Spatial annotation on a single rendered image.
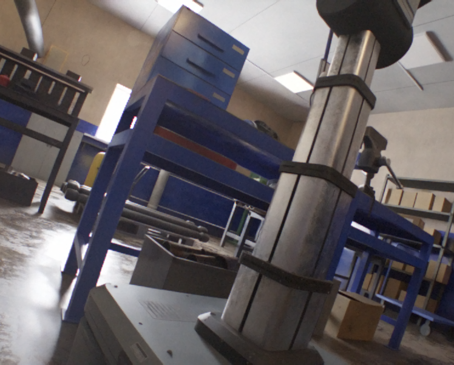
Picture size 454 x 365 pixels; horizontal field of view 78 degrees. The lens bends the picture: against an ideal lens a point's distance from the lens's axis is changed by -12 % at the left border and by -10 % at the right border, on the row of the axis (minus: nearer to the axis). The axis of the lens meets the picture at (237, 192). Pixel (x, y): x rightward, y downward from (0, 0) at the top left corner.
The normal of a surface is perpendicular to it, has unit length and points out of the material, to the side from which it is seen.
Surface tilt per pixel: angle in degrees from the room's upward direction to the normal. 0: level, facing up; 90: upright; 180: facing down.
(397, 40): 125
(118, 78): 90
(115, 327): 45
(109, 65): 90
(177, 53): 90
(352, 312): 90
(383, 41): 145
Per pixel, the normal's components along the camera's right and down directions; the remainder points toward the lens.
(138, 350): -0.26, -0.88
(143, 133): 0.51, 0.11
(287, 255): -0.71, -0.32
